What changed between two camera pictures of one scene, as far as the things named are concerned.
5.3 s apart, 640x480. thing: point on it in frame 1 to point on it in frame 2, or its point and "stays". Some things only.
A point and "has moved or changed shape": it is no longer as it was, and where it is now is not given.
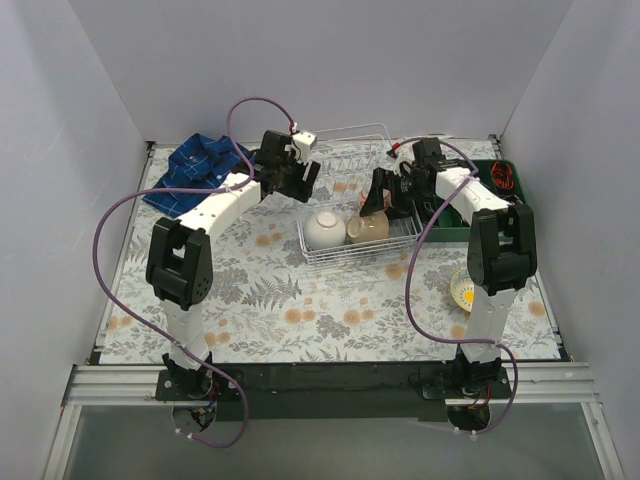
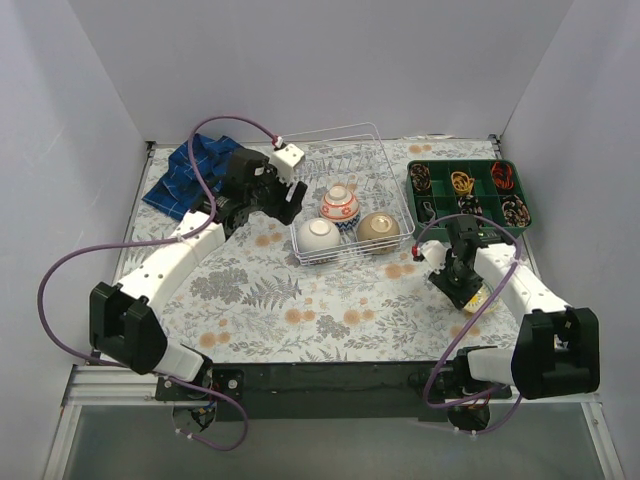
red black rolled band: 502,176 stays
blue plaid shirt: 197,163 stays
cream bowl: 371,227 has moved or changed shape
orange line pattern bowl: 387,199 to 339,205
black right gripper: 391,185 to 454,286
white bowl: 323,229 has moved or changed shape
